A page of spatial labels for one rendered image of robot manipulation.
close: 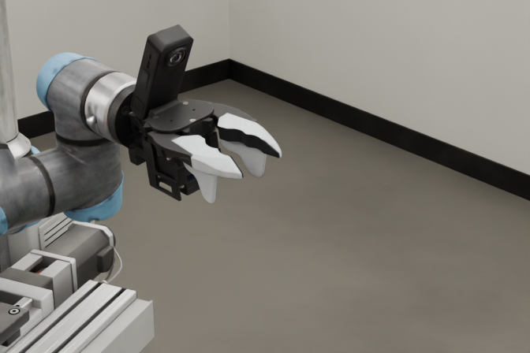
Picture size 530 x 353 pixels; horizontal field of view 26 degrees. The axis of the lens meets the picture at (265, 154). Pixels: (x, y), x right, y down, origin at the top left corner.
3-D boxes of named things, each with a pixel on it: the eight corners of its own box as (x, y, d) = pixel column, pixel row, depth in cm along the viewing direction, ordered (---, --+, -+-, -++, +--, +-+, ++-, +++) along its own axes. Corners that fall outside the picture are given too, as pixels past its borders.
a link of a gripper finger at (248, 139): (300, 181, 118) (230, 161, 123) (296, 131, 115) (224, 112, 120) (283, 195, 116) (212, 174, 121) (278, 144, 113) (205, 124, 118)
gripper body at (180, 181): (236, 175, 124) (168, 141, 132) (227, 104, 119) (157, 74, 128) (181, 205, 119) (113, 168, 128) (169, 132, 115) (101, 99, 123)
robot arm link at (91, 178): (24, 217, 138) (16, 134, 134) (101, 191, 145) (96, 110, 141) (59, 241, 133) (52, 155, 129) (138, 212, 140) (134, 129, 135)
